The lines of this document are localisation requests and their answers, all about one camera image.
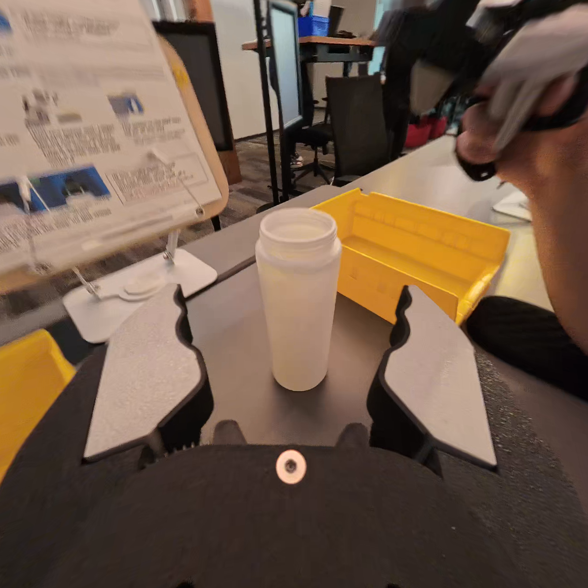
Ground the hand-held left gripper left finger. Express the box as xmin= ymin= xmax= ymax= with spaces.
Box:
xmin=83 ymin=282 xmax=214 ymax=464

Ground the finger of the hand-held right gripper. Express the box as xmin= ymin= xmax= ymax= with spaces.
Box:
xmin=409 ymin=59 xmax=459 ymax=116

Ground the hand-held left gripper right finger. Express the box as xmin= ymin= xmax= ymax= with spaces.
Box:
xmin=367 ymin=285 xmax=498 ymax=469

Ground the yellow plastic bin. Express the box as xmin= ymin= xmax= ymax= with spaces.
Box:
xmin=311 ymin=187 xmax=511 ymax=326
xmin=0 ymin=328 xmax=76 ymax=481

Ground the white plastic bottle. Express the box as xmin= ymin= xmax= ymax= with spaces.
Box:
xmin=255 ymin=208 xmax=343 ymax=392

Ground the person's right hand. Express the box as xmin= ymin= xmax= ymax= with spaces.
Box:
xmin=455 ymin=76 xmax=588 ymax=212

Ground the red storage bin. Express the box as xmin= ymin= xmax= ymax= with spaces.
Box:
xmin=405 ymin=116 xmax=448 ymax=149

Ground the black office chair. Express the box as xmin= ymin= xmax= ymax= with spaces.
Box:
xmin=282 ymin=122 xmax=334 ymax=184
xmin=325 ymin=75 xmax=390 ymax=187

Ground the black wrist rest pad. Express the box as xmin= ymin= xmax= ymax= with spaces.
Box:
xmin=466 ymin=295 xmax=588 ymax=400

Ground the wooden standing desk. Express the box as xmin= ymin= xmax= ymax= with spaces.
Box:
xmin=242 ymin=36 xmax=377 ymax=76

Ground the blue crate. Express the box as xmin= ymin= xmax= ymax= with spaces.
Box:
xmin=298 ymin=15 xmax=330 ymax=38

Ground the black framed glass panel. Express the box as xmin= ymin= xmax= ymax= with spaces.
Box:
xmin=253 ymin=0 xmax=306 ymax=207

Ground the wooden document board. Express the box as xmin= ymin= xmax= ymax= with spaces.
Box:
xmin=0 ymin=34 xmax=229 ymax=295

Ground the printed instruction sheet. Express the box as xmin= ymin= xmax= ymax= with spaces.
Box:
xmin=0 ymin=0 xmax=221 ymax=272

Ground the brown wooden post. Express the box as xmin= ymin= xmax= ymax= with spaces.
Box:
xmin=189 ymin=0 xmax=243 ymax=185

